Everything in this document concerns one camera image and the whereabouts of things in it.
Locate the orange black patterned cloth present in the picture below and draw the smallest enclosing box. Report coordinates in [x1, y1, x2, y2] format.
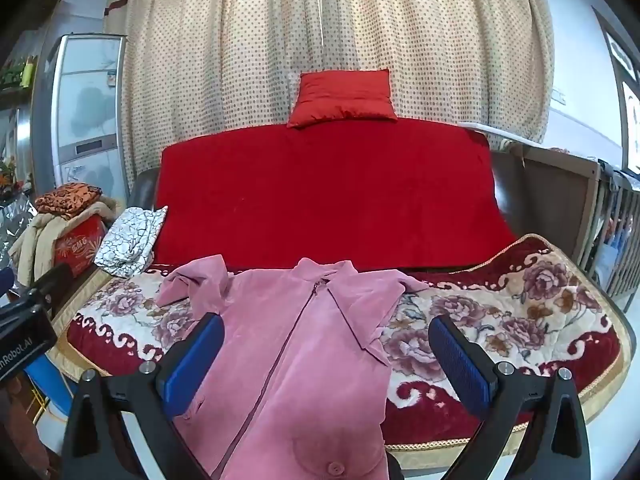
[35, 182, 102, 220]

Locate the red quilt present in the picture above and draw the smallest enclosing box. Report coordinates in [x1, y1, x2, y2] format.
[154, 119, 514, 271]

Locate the red gift box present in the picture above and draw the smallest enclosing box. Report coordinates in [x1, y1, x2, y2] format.
[54, 214, 106, 278]

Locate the flower bouquet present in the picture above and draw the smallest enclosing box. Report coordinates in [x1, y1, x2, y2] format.
[0, 156, 23, 202]

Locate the beige blanket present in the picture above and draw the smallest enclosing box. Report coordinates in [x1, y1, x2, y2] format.
[9, 196, 124, 286]

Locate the dark sofa frame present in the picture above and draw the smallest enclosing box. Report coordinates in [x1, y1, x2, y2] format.
[127, 168, 160, 210]

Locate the brown wooden crib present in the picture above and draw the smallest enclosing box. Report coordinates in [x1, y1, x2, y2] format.
[491, 144, 639, 301]

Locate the silver floral refrigerator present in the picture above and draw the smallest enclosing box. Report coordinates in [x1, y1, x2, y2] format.
[32, 34, 128, 200]

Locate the beige dotted curtain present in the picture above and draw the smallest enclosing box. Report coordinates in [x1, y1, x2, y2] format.
[104, 0, 554, 180]

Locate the red pillow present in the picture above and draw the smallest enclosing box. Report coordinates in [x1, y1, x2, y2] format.
[288, 70, 397, 128]

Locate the floral plush blanket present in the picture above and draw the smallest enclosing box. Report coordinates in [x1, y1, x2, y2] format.
[48, 235, 634, 471]

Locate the pink corduroy jacket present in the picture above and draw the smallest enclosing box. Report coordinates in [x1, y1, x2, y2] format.
[155, 256, 420, 479]

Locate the white crackle-pattern pillow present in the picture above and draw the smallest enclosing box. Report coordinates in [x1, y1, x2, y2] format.
[93, 206, 168, 278]

